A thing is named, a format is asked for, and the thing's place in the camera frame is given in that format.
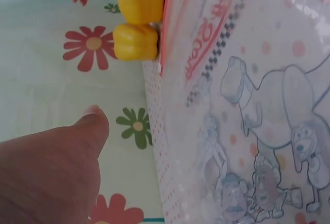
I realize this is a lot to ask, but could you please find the cartoon printed plastic zip bag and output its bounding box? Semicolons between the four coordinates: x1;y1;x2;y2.
142;0;330;224

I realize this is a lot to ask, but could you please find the small yellow toy bell pepper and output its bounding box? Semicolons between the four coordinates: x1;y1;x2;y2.
112;23;159;61

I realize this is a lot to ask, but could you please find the person's left hand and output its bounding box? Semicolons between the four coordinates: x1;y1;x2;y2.
0;104;110;224

